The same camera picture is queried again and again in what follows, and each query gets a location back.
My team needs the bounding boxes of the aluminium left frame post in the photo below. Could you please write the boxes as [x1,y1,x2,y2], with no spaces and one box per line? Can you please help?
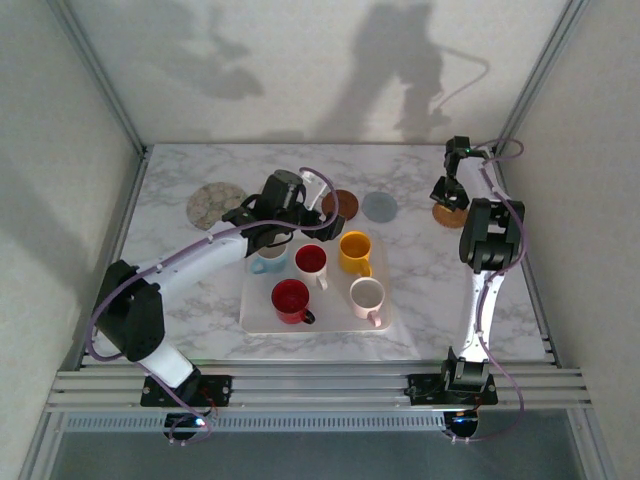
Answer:
[47,0,151,156]

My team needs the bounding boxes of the pale pink mug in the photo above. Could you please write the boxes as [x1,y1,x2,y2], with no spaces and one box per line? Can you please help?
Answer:
[348,277,386,329]

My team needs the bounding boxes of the aluminium front frame rails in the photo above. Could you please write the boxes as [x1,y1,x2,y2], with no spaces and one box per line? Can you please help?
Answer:
[44,362,596,414]

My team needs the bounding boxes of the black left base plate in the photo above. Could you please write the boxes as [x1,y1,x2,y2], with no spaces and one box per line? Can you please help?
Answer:
[140,374,234,409]

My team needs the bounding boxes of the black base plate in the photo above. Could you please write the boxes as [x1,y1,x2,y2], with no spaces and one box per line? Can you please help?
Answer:
[140,374,234,409]
[407,372,499,407]

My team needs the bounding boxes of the white mug red inside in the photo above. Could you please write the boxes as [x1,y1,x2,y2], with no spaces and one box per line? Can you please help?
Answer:
[293,243,330,292]

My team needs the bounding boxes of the round brown wooden coaster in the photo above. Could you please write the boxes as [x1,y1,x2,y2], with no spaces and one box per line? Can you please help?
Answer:
[320,188,360,224]

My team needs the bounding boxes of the white rectangular tray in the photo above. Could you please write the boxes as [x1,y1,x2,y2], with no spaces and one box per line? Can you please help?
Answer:
[239,234,394,335]

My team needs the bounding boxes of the aluminium right frame post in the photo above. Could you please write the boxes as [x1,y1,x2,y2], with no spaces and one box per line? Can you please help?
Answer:
[492,0,586,154]

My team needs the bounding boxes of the grey slotted cable duct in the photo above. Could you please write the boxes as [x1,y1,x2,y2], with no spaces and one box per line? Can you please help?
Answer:
[62,412,451,434]

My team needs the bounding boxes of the round grey coaster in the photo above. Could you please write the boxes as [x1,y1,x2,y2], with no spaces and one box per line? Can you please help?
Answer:
[361,191,400,222]

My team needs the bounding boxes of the yellow mug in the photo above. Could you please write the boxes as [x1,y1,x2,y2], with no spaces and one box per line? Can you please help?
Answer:
[338,230,375,279]

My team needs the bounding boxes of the round speckled coaster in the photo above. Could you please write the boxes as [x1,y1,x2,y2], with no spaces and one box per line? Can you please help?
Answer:
[186,182,249,231]

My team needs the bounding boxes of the aluminium frame post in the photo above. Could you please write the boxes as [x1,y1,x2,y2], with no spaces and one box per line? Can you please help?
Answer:
[47,0,151,156]
[492,0,586,154]

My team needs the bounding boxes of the round orange woven coaster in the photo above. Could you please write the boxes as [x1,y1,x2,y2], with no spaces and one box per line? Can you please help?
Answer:
[431,199,471,230]

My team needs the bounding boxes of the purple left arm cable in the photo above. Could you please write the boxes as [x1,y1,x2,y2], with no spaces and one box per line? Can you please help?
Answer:
[88,167,346,446]

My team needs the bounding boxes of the red mug black handle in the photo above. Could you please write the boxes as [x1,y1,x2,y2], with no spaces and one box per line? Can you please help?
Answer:
[270,278,317,325]

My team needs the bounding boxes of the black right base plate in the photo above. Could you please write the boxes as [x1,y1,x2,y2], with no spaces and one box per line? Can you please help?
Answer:
[407,372,499,407]

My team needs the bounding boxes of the pale blue mug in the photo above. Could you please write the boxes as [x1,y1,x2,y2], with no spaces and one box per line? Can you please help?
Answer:
[249,242,290,276]

